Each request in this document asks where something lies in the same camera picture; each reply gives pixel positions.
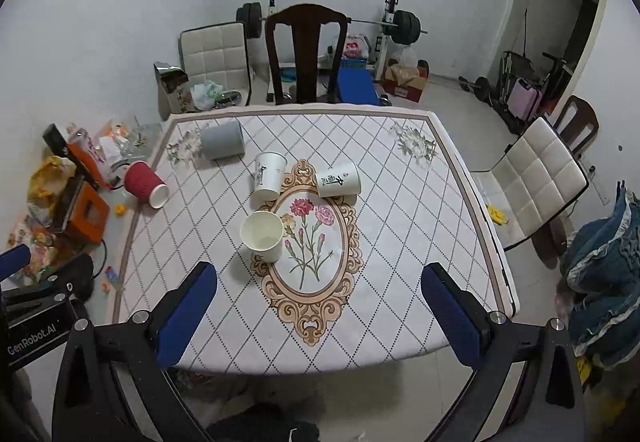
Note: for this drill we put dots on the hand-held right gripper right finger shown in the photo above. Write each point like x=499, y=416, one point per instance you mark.
x=450, y=317

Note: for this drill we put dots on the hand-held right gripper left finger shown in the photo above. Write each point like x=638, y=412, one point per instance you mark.
x=187, y=317

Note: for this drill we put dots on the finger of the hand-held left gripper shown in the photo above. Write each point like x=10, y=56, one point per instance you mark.
x=12, y=261
x=75, y=274

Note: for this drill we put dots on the plain white paper cup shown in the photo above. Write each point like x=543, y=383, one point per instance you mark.
x=262, y=236

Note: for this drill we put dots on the red ribbed paper cup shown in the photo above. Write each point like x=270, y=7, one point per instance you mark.
x=144, y=183

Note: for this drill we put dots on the white cup with dark print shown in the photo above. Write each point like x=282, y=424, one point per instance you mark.
x=267, y=177

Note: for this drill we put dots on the white cup with green print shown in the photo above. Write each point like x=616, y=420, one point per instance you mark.
x=339, y=180

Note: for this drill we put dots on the grey cup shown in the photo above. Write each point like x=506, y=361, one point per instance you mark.
x=222, y=140

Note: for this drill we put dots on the orange box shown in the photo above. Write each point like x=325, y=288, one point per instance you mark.
x=85, y=217

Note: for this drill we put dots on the small yellow toy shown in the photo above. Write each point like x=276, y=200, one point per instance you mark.
x=120, y=209

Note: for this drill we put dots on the yellow plastic bag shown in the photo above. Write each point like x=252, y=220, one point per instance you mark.
x=45, y=177

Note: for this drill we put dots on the floral quilted tablecloth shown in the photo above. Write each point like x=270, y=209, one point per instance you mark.
x=400, y=232

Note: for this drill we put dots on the yellow cloth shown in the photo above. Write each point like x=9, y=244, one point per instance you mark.
x=497, y=214

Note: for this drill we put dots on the orange and black tool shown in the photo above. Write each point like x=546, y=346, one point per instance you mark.
x=75, y=154

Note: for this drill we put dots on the blue denim clothing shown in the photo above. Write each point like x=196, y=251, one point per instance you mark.
x=605, y=282

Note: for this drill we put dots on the cream padded chair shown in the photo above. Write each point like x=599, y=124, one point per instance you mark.
x=215, y=54
x=537, y=177

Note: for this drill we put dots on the silver foil bag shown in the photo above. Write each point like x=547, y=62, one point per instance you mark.
x=170, y=89

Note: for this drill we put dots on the white and green plastic bag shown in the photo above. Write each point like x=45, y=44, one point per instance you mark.
x=205, y=92

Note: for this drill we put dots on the pink suitcase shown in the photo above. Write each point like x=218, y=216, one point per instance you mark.
x=524, y=97

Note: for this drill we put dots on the black dumbbell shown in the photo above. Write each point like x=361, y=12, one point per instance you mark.
x=475, y=84

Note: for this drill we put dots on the dark wooden chair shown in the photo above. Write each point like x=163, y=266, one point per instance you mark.
x=306, y=46
x=580, y=121

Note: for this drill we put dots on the cardboard box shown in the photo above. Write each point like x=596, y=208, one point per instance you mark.
x=406, y=81

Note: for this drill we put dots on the blue weight bench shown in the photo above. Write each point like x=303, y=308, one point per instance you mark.
x=356, y=86

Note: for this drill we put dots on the clear plastic bag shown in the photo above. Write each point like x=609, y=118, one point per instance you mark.
x=409, y=55

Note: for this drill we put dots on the red and white plastic bag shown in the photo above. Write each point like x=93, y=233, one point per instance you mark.
x=352, y=45

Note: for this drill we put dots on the white weight rack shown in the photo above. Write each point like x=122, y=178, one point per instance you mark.
x=387, y=31

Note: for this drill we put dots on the barbell with black plates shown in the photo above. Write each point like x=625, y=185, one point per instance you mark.
x=407, y=26

